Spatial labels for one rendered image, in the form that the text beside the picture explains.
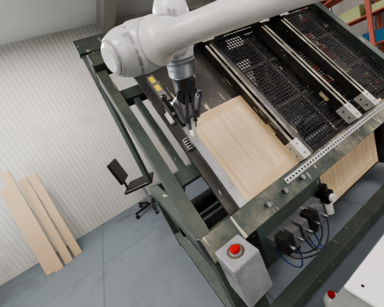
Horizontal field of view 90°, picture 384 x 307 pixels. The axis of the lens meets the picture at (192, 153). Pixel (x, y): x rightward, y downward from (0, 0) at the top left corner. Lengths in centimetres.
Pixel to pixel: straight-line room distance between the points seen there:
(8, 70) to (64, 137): 121
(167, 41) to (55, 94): 366
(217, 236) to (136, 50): 80
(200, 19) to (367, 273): 88
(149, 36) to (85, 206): 384
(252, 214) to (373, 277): 45
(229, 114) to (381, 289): 97
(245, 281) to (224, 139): 70
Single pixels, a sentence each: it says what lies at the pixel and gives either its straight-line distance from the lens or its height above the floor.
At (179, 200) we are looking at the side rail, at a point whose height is 107.
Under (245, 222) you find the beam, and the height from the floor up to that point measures 85.
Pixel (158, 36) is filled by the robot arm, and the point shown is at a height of 162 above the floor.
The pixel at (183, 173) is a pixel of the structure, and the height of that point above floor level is 113.
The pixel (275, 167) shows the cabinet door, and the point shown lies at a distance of 121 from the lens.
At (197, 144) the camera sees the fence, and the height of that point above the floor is 124.
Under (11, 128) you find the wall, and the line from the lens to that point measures 412.
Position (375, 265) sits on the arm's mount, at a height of 76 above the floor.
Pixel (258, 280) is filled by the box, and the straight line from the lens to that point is 84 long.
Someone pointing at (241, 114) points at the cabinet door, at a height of 126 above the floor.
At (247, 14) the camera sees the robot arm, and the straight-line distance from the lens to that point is 45.
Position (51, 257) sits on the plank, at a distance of 379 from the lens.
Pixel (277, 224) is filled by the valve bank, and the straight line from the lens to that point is 112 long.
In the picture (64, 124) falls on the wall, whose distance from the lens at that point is 397.
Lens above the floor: 149
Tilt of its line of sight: 15 degrees down
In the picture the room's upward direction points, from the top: 24 degrees counter-clockwise
